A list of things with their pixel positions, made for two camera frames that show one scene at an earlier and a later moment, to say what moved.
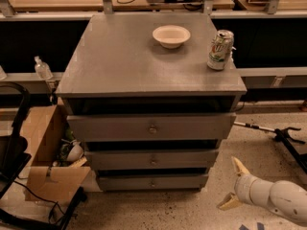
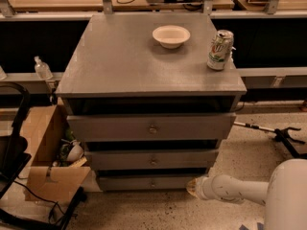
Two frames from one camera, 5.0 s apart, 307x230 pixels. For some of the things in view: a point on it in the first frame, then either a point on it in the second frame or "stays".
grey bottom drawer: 152,182 stays
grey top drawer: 151,126 stays
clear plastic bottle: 42,69 stays
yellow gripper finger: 228,202 → 192,186
